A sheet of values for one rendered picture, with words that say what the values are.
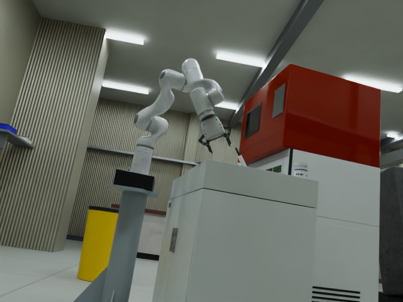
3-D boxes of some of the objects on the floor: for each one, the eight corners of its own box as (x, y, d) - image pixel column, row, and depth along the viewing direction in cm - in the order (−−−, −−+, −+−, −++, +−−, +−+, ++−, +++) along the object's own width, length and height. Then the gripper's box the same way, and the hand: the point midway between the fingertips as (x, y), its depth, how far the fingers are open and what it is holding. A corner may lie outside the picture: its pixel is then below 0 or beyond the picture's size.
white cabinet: (233, 325, 249) (245, 213, 268) (306, 385, 158) (317, 208, 177) (146, 318, 234) (166, 199, 254) (172, 379, 143) (199, 187, 163)
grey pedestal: (33, 331, 177) (70, 176, 197) (59, 311, 220) (86, 186, 239) (132, 342, 181) (158, 190, 201) (137, 320, 224) (159, 196, 243)
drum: (120, 278, 383) (132, 213, 400) (116, 286, 338) (129, 211, 355) (78, 273, 378) (92, 207, 396) (68, 279, 333) (84, 204, 351)
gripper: (190, 121, 163) (202, 154, 158) (223, 108, 163) (237, 140, 158) (192, 126, 170) (204, 157, 166) (224, 113, 170) (237, 144, 165)
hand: (220, 147), depth 162 cm, fingers open, 8 cm apart
